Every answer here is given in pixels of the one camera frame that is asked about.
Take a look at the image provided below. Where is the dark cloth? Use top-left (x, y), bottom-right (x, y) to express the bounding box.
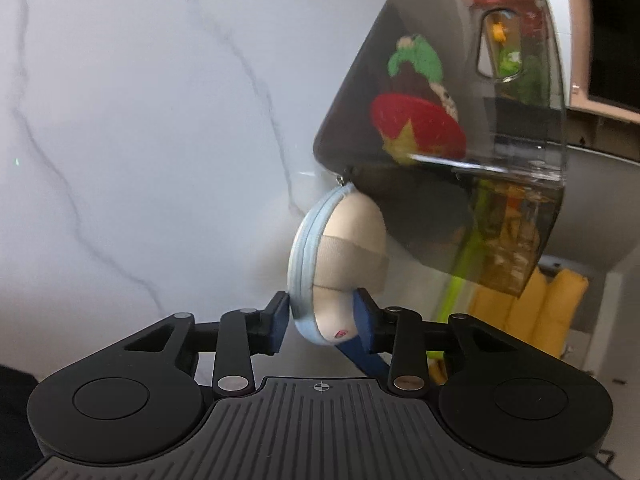
top-left (0, 364), bottom-right (43, 480)

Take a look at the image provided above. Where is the red plush with yellow star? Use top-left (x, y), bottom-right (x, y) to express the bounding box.
top-left (370, 92), bottom-right (468, 166)

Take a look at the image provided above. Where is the lime green bar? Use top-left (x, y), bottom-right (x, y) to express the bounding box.
top-left (431, 185), bottom-right (483, 361)

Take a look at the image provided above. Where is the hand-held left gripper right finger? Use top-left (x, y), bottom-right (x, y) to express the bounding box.
top-left (351, 287), bottom-right (531, 395)

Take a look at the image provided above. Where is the green and maroon plush doll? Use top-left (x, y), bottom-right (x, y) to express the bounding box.
top-left (387, 34), bottom-right (461, 122)

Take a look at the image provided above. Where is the dark blue strap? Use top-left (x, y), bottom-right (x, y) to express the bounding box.
top-left (338, 336), bottom-right (392, 381)

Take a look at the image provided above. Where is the white and wooden media cabinet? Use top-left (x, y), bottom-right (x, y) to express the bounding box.
top-left (520, 0), bottom-right (640, 123)

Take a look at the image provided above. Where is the dark transparent storage box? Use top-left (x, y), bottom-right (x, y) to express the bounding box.
top-left (311, 0), bottom-right (569, 297)

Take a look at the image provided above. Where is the black television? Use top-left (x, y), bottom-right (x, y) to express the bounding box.
top-left (589, 0), bottom-right (640, 107)

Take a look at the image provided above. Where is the beige pouch with blue rim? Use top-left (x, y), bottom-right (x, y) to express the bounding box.
top-left (287, 184), bottom-right (392, 348)

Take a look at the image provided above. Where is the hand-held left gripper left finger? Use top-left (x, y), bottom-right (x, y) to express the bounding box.
top-left (122, 291), bottom-right (292, 395)

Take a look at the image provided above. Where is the white marble desktop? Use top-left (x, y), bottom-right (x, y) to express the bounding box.
top-left (0, 0), bottom-right (640, 380)

